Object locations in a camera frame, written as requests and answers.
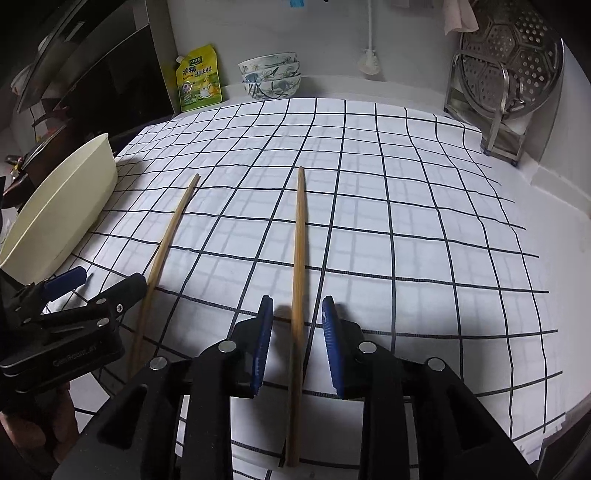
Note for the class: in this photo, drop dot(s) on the perforated metal steamer plate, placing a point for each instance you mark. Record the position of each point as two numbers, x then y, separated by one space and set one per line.
508 46

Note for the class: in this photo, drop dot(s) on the metal dish rack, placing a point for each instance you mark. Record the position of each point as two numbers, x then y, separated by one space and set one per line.
501 134

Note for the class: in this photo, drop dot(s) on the wooden chopstick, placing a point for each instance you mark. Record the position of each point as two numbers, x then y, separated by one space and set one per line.
168 249
299 258

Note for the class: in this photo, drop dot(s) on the person's left hand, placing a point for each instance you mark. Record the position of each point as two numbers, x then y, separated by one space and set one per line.
60 424

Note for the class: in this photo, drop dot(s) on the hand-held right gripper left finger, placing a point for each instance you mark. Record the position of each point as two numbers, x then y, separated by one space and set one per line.
261 341

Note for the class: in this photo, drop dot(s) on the black range hood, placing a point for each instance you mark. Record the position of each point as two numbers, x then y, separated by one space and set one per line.
115 69

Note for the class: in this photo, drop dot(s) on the yellow seasoning pouch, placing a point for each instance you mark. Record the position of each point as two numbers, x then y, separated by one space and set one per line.
198 83

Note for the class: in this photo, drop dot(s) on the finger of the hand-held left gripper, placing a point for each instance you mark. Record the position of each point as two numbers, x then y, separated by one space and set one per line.
64 282
124 290

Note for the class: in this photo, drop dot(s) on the dark pot with lid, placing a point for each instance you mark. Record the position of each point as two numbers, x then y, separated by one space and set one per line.
44 145

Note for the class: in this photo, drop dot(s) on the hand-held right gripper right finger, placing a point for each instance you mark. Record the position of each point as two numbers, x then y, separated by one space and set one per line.
332 346

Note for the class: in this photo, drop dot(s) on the cream plastic basin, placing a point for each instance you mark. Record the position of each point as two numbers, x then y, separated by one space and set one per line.
60 207

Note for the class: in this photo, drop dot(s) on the white black-grid cloth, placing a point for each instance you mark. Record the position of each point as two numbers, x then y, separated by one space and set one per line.
392 207

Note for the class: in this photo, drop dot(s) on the pink towel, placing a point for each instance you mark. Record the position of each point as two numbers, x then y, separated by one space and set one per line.
459 16

